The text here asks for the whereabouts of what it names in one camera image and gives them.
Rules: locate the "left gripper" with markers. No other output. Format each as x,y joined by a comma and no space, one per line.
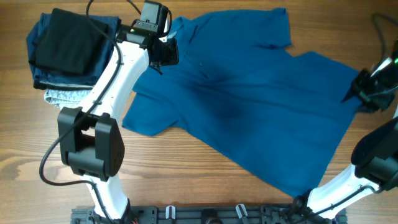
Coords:
172,58

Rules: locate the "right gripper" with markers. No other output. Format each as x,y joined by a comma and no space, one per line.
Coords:
374,102

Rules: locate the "blue polo shirt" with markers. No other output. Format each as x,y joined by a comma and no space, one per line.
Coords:
236,88

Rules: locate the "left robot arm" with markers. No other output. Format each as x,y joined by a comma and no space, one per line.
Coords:
91,143

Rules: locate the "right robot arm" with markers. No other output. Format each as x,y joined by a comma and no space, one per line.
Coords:
373,167

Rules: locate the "folded light grey garment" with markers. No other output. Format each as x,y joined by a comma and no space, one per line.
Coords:
62,98

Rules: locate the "folded dark blue garment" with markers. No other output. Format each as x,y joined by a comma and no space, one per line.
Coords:
98,64

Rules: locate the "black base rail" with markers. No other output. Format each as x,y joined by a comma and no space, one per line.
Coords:
264,214

